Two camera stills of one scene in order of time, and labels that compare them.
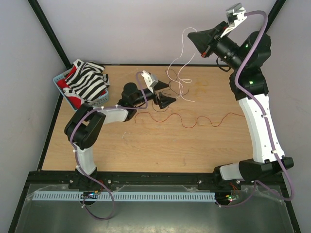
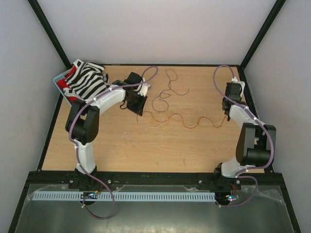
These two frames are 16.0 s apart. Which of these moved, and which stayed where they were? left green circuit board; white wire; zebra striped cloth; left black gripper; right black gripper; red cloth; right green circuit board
Moved: right black gripper; left black gripper; white wire
Stayed: left green circuit board; red cloth; right green circuit board; zebra striped cloth
